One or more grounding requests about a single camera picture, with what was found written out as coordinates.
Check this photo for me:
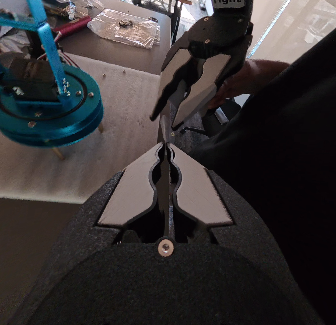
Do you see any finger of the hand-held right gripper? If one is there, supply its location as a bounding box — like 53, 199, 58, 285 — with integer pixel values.
150, 47, 193, 121
171, 54, 231, 131

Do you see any grey desk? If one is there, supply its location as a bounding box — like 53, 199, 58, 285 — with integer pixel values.
0, 0, 172, 317

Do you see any clear bag of silver screws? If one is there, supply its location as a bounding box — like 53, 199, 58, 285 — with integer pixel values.
160, 115, 176, 239

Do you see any red white servo cable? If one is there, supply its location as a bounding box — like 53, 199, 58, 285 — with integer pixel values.
37, 28, 80, 68

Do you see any clear plastic bag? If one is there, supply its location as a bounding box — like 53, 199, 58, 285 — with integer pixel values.
87, 9, 160, 49

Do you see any red screwdriver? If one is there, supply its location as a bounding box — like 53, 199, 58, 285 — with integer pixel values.
54, 16, 92, 33

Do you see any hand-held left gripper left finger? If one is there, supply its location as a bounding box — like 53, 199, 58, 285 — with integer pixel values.
98, 142, 164, 227

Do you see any person's right hand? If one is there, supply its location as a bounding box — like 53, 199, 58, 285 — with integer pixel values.
209, 62, 253, 110

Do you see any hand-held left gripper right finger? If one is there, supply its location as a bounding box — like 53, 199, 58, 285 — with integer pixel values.
167, 142, 233, 226

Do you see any blue toy robot arm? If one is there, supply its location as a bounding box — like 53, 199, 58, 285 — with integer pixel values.
0, 0, 104, 160

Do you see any black office chair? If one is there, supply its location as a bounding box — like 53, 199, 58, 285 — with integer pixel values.
181, 99, 242, 138

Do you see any white foam sheet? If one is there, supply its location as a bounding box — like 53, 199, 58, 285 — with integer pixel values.
0, 52, 162, 205

